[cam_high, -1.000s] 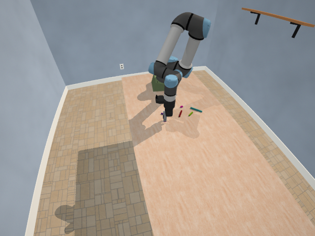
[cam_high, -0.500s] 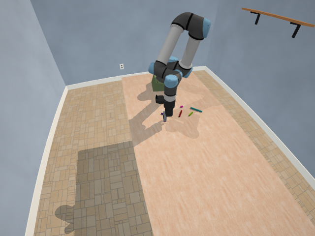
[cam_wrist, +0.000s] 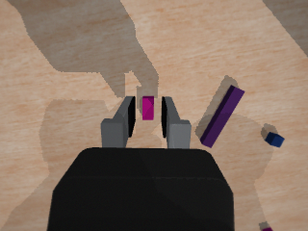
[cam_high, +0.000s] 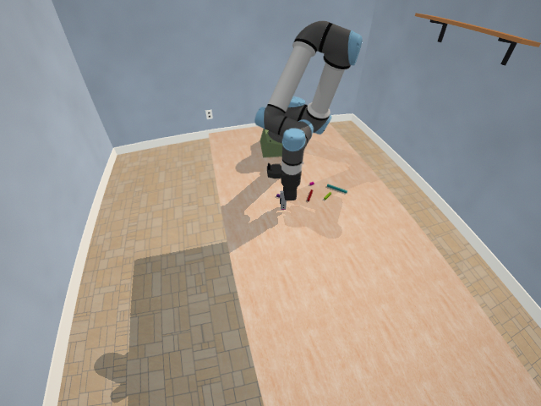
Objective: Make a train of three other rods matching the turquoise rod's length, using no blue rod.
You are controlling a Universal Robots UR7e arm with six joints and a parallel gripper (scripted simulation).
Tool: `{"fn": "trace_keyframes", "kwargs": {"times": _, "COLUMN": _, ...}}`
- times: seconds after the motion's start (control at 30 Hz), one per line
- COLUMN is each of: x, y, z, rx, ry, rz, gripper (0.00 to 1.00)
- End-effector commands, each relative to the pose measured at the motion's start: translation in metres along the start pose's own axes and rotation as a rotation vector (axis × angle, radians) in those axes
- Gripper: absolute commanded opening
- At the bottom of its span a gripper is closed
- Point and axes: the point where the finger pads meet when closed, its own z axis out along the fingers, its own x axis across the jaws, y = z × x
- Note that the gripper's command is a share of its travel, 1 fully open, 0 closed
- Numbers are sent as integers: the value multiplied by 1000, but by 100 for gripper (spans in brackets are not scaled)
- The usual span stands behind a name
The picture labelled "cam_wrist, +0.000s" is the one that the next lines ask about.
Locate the small dark blue block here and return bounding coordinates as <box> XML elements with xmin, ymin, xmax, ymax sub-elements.
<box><xmin>265</xmin><ymin>132</ymin><xmax>285</xmax><ymax>148</ymax></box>

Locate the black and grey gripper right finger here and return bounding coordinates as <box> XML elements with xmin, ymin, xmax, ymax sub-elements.
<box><xmin>161</xmin><ymin>96</ymin><xmax>192</xmax><ymax>148</ymax></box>

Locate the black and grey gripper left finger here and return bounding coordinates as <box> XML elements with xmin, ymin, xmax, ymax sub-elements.
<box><xmin>100</xmin><ymin>96</ymin><xmax>136</xmax><ymax>148</ymax></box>

